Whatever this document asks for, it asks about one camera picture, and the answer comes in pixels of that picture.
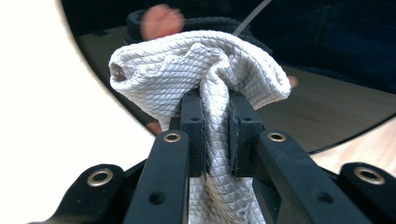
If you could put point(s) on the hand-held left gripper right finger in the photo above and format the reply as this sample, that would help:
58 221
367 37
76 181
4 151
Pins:
280 174

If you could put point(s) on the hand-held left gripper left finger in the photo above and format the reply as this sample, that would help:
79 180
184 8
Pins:
169 168

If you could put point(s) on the white cloth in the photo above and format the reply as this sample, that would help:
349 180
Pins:
162 84

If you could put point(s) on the black lacquer floral tray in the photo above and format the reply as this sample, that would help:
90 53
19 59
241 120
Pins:
342 46

